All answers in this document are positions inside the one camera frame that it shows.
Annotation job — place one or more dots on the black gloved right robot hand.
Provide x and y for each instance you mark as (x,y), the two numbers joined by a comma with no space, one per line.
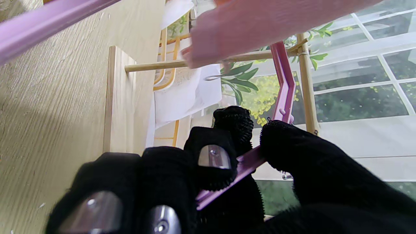
(325,182)

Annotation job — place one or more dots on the pink square towel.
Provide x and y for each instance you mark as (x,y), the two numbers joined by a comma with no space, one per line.
(260,26)

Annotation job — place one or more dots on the pink plastic clothes hanger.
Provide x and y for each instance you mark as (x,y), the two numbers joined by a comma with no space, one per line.
(32,32)

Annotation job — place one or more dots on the printed garden backdrop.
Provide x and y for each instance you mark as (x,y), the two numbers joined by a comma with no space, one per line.
(357,97)

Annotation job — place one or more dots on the wooden hanging rack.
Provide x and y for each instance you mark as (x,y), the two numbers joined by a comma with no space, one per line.
(307,91)

